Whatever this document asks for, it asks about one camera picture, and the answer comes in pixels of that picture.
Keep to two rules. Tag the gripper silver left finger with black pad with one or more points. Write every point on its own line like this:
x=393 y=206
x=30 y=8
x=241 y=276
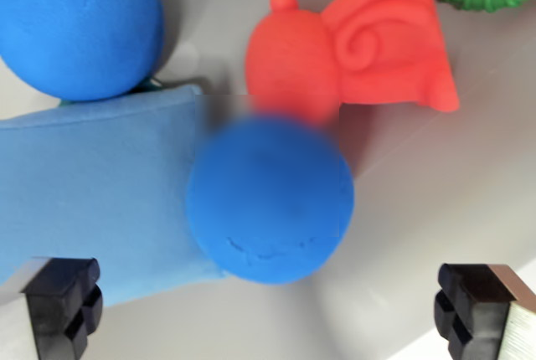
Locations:
x=54 y=310

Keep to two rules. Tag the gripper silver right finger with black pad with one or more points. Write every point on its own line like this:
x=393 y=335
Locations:
x=481 y=314

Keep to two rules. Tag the cracked blue foam ball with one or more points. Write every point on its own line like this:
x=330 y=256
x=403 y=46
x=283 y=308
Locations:
x=268 y=201

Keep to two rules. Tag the grey plastic bin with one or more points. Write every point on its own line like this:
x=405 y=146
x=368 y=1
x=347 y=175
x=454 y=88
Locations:
x=419 y=209

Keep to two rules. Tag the light blue soft square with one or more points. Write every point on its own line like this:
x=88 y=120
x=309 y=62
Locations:
x=96 y=188

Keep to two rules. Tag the smooth blue foam ball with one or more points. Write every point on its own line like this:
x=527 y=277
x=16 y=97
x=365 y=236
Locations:
x=75 y=25

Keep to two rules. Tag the red rubber figure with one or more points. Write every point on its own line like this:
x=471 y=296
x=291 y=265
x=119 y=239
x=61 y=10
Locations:
x=356 y=46

